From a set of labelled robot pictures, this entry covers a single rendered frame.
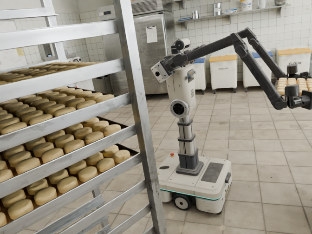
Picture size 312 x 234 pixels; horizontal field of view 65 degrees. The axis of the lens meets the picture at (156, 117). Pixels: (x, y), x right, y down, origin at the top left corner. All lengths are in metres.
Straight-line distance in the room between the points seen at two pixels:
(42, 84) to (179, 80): 1.40
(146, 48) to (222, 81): 1.71
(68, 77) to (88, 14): 6.24
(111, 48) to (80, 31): 4.95
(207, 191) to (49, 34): 1.72
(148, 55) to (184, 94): 3.41
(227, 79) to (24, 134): 4.93
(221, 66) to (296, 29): 1.67
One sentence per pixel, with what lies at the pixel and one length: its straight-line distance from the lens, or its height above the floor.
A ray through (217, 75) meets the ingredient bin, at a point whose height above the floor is 0.40.
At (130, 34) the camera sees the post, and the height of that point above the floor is 1.48.
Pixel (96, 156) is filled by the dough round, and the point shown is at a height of 1.15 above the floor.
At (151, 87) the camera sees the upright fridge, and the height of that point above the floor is 0.32.
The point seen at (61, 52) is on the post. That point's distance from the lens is 1.02.
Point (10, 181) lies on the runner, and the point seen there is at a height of 1.24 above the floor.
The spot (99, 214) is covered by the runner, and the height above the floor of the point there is 1.05.
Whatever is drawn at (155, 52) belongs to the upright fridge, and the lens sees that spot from 5.17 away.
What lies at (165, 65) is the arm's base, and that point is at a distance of 1.70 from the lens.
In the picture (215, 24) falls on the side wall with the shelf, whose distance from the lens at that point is 5.83.
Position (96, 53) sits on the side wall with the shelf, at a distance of 6.79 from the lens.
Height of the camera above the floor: 1.48
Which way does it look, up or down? 20 degrees down
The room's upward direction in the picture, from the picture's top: 8 degrees counter-clockwise
